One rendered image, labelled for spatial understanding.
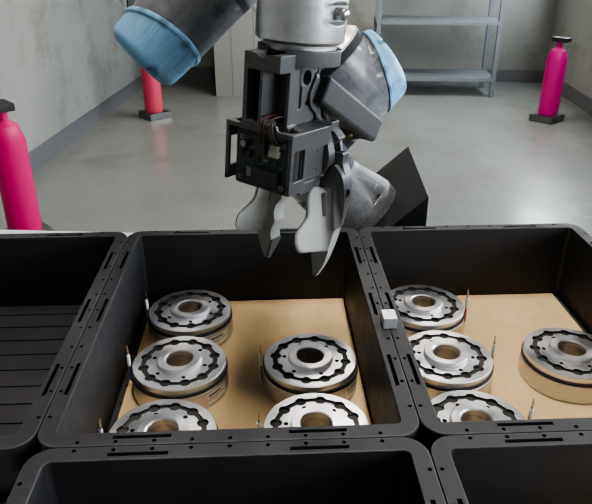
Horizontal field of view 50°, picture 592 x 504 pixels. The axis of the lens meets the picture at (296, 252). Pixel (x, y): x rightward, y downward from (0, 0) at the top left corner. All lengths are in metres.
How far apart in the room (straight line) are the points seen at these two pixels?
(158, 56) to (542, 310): 0.59
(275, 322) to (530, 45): 6.26
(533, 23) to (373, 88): 5.96
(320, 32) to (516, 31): 6.39
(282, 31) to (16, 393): 0.48
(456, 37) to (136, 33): 6.24
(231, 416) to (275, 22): 0.39
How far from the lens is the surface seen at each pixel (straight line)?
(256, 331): 0.81
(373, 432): 0.52
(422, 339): 0.76
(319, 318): 0.84
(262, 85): 0.53
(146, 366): 0.72
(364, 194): 1.01
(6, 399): 0.77
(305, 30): 0.52
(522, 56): 6.95
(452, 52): 6.79
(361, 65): 0.99
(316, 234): 0.58
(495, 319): 0.87
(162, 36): 0.61
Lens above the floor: 1.27
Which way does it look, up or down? 26 degrees down
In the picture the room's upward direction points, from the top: straight up
